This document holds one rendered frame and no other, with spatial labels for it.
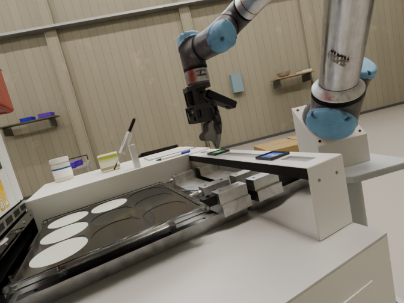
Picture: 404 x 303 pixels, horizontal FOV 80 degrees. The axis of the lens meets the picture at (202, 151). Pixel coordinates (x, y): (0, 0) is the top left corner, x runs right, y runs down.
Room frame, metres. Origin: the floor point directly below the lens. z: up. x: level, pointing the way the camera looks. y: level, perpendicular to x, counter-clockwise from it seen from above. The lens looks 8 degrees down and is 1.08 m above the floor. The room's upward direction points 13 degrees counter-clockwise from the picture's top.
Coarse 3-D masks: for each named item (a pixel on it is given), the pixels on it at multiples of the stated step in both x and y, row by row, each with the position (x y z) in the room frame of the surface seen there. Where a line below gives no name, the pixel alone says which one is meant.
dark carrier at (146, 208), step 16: (144, 192) 0.74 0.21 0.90; (160, 192) 0.70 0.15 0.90; (128, 208) 0.62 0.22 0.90; (144, 208) 0.59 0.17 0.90; (160, 208) 0.56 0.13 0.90; (176, 208) 0.53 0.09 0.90; (192, 208) 0.51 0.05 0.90; (48, 224) 0.64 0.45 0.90; (96, 224) 0.55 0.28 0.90; (112, 224) 0.52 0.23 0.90; (128, 224) 0.50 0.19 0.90; (144, 224) 0.48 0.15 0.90; (96, 240) 0.45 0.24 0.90; (112, 240) 0.43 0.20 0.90; (32, 256) 0.45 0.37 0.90; (32, 272) 0.38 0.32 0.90
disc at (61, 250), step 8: (64, 240) 0.49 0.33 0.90; (72, 240) 0.48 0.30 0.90; (80, 240) 0.47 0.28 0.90; (48, 248) 0.47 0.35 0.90; (56, 248) 0.46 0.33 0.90; (64, 248) 0.45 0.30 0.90; (72, 248) 0.44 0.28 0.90; (80, 248) 0.43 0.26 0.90; (40, 256) 0.44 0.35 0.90; (48, 256) 0.43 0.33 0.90; (56, 256) 0.43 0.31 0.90; (64, 256) 0.42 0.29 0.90; (32, 264) 0.42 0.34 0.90; (40, 264) 0.41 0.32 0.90; (48, 264) 0.40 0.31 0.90
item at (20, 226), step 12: (24, 216) 0.62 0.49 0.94; (12, 228) 0.53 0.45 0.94; (24, 228) 0.59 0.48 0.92; (36, 228) 0.69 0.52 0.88; (0, 240) 0.46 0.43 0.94; (12, 240) 0.50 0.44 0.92; (0, 252) 0.43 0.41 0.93; (24, 252) 0.55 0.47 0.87; (0, 288) 0.41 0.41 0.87; (0, 300) 0.38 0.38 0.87
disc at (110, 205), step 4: (112, 200) 0.74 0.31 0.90; (116, 200) 0.73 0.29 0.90; (120, 200) 0.71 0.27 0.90; (124, 200) 0.70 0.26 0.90; (100, 204) 0.72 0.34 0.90; (104, 204) 0.71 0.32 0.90; (108, 204) 0.70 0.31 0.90; (112, 204) 0.69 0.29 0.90; (116, 204) 0.68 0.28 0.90; (120, 204) 0.67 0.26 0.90; (96, 208) 0.69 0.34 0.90; (100, 208) 0.68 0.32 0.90; (104, 208) 0.67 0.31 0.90; (108, 208) 0.66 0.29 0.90; (112, 208) 0.65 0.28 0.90; (92, 212) 0.66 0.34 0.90; (96, 212) 0.65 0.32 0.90
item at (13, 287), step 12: (180, 216) 0.47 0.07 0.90; (192, 216) 0.47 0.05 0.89; (156, 228) 0.44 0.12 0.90; (132, 240) 0.42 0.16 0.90; (96, 252) 0.40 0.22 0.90; (108, 252) 0.41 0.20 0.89; (60, 264) 0.38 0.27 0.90; (72, 264) 0.38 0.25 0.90; (36, 276) 0.36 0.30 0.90; (48, 276) 0.37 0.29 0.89; (12, 288) 0.35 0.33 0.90
